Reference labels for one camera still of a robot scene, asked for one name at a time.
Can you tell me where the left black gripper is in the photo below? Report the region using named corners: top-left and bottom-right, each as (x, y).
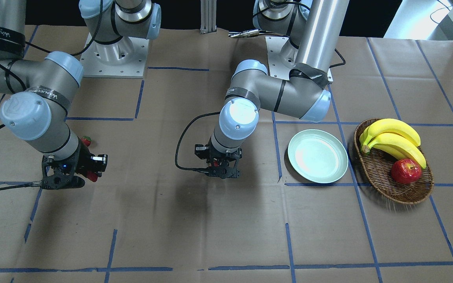
top-left (195, 144), bottom-right (242, 179)

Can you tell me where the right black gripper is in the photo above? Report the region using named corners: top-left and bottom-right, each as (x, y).
top-left (41, 140), bottom-right (108, 190)

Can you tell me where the strawberry three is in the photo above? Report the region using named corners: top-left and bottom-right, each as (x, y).
top-left (85, 171), bottom-right (99, 182)

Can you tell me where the strawberry two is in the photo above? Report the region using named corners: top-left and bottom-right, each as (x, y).
top-left (80, 136), bottom-right (92, 147)

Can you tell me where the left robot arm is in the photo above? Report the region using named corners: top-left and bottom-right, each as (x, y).
top-left (192, 0), bottom-right (349, 179)

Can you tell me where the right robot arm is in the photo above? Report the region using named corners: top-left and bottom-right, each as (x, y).
top-left (0, 0), bottom-right (162, 190)

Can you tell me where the light green plate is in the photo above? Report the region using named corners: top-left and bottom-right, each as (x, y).
top-left (287, 129), bottom-right (348, 184)

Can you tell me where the wicker basket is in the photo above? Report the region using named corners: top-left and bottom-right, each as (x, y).
top-left (353, 118), bottom-right (435, 205)

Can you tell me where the yellow banana bunch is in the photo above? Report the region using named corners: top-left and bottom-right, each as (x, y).
top-left (359, 118), bottom-right (427, 169)

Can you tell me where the red apple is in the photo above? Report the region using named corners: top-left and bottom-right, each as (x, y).
top-left (390, 159), bottom-right (423, 184)

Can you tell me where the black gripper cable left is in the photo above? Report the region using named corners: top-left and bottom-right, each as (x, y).
top-left (175, 112), bottom-right (221, 173)

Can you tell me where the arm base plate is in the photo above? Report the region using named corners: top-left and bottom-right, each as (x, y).
top-left (80, 37), bottom-right (150, 79)
top-left (265, 36), bottom-right (299, 79)

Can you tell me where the aluminium frame post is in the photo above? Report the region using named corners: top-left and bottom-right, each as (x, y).
top-left (199, 0), bottom-right (217, 34)

